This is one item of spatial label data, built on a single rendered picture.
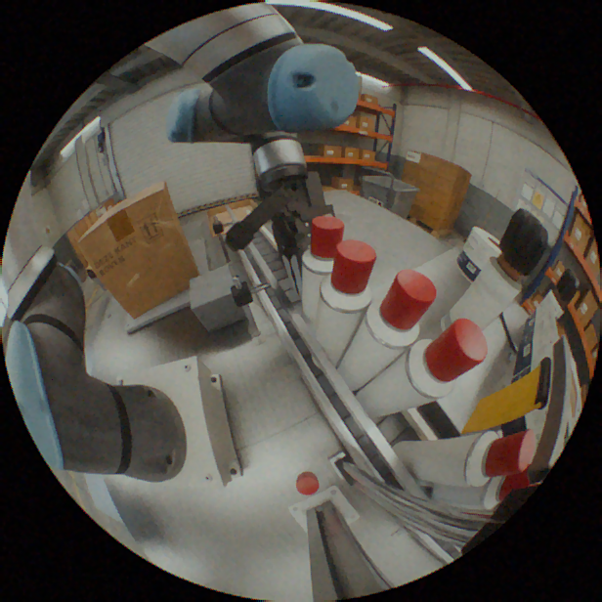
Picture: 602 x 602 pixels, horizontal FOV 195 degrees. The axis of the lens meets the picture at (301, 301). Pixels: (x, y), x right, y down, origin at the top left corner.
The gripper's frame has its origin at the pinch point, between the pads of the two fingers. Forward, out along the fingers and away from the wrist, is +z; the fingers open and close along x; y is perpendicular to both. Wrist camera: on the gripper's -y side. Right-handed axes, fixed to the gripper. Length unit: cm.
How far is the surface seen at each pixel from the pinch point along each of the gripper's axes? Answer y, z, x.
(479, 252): 56, 2, -14
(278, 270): 1.6, -3.0, 16.0
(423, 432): 3.8, 15.6, -23.0
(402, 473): -3.6, 11.4, -25.2
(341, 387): -3.6, 5.3, -14.7
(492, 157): 465, -127, 1
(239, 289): -9.1, -4.9, 1.1
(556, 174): 442, -103, -159
